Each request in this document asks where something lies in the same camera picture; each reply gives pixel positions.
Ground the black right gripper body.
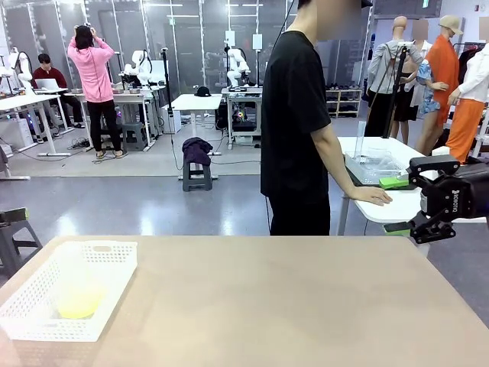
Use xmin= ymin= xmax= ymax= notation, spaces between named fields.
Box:
xmin=419 ymin=164 xmax=489 ymax=223

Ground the white basket with label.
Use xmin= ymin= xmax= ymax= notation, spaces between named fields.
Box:
xmin=345 ymin=150 xmax=408 ymax=185

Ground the clear plastic graduated cylinder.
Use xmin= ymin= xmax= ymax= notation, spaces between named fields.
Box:
xmin=355 ymin=120 xmax=368 ymax=160

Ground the translucent plastic conical flask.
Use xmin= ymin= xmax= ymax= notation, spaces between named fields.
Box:
xmin=56 ymin=244 xmax=107 ymax=320

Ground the person's right forearm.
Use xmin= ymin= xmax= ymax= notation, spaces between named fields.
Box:
xmin=314 ymin=125 xmax=362 ymax=200

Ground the person's right hand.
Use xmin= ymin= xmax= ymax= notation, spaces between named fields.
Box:
xmin=356 ymin=186 xmax=394 ymax=207

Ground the dark grey step stool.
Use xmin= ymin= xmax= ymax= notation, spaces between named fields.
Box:
xmin=0 ymin=219 xmax=44 ymax=269

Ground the white side table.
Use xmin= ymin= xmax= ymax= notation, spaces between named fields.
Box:
xmin=335 ymin=136 xmax=489 ymax=236

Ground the mannequin with orange trousers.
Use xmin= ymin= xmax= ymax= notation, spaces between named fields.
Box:
xmin=444 ymin=17 xmax=489 ymax=165

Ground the black tripod stand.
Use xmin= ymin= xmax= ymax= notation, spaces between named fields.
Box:
xmin=381 ymin=41 xmax=410 ymax=139

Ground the mannequin in orange robe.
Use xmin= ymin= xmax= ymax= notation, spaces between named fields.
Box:
xmin=423 ymin=15 xmax=465 ymax=128

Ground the mannequin in grey shirt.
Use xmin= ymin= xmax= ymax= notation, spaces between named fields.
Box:
xmin=366 ymin=15 xmax=426 ymax=139

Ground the wooden shoe shelf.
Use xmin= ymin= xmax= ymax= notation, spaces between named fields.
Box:
xmin=324 ymin=82 xmax=364 ymax=119

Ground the white basket without label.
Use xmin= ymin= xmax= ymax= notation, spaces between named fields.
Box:
xmin=0 ymin=240 xmax=138 ymax=343

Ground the white desk with laptop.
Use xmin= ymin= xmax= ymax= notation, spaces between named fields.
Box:
xmin=0 ymin=92 xmax=72 ymax=158

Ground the silver laptop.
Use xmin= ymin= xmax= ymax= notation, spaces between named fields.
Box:
xmin=35 ymin=78 xmax=66 ymax=92

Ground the seated person in red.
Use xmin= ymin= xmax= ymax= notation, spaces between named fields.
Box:
xmin=31 ymin=53 xmax=86 ymax=129

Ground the grey plastic step stool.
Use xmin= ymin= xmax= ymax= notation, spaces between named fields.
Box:
xmin=121 ymin=122 xmax=148 ymax=152

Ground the person in black t-shirt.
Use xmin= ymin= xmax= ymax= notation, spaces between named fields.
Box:
xmin=261 ymin=0 xmax=374 ymax=236

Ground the person in pink hoodie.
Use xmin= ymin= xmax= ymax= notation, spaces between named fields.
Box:
xmin=67 ymin=24 xmax=129 ymax=160

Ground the white desk with metal trays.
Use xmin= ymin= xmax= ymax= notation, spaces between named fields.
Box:
xmin=64 ymin=88 xmax=167 ymax=152

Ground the grey stool under cloth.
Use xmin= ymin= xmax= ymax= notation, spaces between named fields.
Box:
xmin=182 ymin=160 xmax=214 ymax=193

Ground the white desk with computer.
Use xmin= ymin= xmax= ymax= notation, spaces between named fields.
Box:
xmin=220 ymin=86 xmax=264 ymax=151

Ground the dark purple cloth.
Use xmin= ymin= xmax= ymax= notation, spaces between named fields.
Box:
xmin=181 ymin=137 xmax=214 ymax=167

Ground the small white standing table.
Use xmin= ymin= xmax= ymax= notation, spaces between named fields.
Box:
xmin=170 ymin=93 xmax=224 ymax=180

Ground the black camera pole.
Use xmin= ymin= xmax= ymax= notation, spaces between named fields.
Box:
xmin=159 ymin=47 xmax=181 ymax=135

